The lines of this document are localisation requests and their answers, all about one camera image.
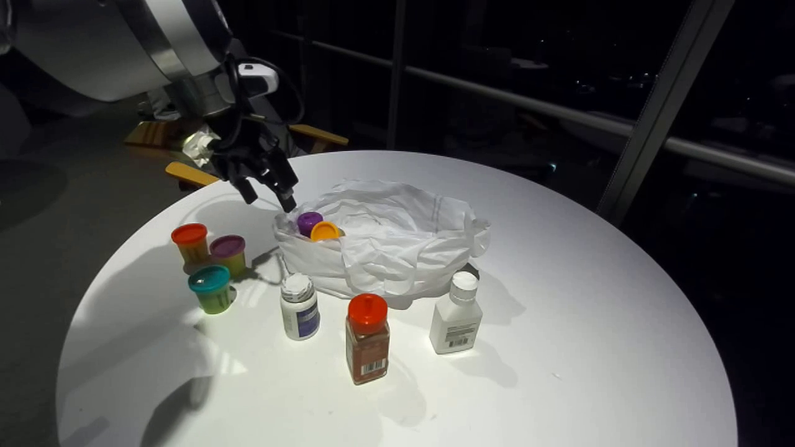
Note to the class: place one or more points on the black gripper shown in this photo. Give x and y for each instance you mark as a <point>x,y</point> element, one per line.
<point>247,147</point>

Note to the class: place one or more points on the purple bottle with holes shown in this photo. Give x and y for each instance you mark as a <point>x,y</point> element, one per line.
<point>305,222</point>

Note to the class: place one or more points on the magenta lid container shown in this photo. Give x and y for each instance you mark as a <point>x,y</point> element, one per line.
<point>232,255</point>

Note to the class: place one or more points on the yellow lid container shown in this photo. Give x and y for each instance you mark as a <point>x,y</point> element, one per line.
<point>327,232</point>

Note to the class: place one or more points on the orange lid yellow cup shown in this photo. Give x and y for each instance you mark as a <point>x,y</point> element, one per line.
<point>192,245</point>

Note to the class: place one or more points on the teal lid green cup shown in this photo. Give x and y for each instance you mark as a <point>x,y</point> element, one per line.
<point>212,286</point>

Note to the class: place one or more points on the white round pill bottle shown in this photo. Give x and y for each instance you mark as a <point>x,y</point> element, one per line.
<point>299,306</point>

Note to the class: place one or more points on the white plastic bag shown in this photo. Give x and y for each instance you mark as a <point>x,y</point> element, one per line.
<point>397,240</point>

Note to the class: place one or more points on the red lid spice jar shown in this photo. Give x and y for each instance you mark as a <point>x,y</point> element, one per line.
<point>365,339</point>

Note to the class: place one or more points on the white square bottle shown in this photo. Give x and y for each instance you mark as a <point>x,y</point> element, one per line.
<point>458,316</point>

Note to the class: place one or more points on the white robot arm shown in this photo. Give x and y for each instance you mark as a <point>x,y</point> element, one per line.
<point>179,57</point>

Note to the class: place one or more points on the grey armchair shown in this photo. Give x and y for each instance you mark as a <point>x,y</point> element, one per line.
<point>202,174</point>

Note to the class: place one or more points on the metal railing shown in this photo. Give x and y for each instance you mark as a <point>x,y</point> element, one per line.
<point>691,150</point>

